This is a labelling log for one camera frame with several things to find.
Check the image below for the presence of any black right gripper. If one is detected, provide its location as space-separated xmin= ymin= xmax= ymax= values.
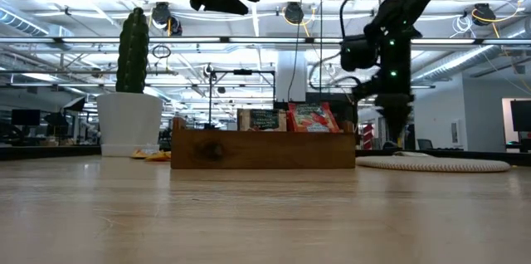
xmin=352 ymin=25 xmax=418 ymax=140

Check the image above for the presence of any red strawberry tea bag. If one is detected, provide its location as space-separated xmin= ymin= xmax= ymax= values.
xmin=287 ymin=101 xmax=342 ymax=134

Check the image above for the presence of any brown vanilla apple tea bag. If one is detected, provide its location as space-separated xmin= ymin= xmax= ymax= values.
xmin=236 ymin=108 xmax=288 ymax=133

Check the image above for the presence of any brown wooden compartment tray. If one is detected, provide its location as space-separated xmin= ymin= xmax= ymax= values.
xmin=170 ymin=116 xmax=357 ymax=170

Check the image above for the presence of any yellow lemon tea bag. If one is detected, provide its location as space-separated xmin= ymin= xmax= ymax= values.
xmin=144 ymin=150 xmax=172 ymax=163

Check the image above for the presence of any red white striped pole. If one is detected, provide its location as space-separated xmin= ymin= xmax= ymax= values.
xmin=363 ymin=125 xmax=374 ymax=151

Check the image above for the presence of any round woven beige placemat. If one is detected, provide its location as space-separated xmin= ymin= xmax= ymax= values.
xmin=355 ymin=154 xmax=511 ymax=174

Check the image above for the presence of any green cactus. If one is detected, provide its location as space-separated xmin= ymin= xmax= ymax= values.
xmin=114 ymin=6 xmax=150 ymax=94

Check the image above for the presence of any black computer monitor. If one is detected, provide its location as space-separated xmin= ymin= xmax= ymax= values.
xmin=11 ymin=109 xmax=41 ymax=127
xmin=509 ymin=100 xmax=531 ymax=133

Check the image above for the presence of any white hexagonal plant pot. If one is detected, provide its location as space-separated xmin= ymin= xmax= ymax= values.
xmin=95 ymin=91 xmax=165 ymax=158

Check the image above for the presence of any black ceiling cable reel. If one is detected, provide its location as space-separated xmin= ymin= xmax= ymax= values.
xmin=151 ymin=1 xmax=183 ymax=37
xmin=283 ymin=1 xmax=306 ymax=26
xmin=472 ymin=2 xmax=497 ymax=27

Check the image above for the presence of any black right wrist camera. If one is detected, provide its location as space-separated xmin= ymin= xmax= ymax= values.
xmin=339 ymin=34 xmax=379 ymax=72

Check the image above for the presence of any black camera rig frame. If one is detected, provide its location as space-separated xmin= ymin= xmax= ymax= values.
xmin=207 ymin=68 xmax=277 ymax=130

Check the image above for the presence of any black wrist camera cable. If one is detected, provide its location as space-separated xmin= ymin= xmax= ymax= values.
xmin=309 ymin=0 xmax=399 ymax=90

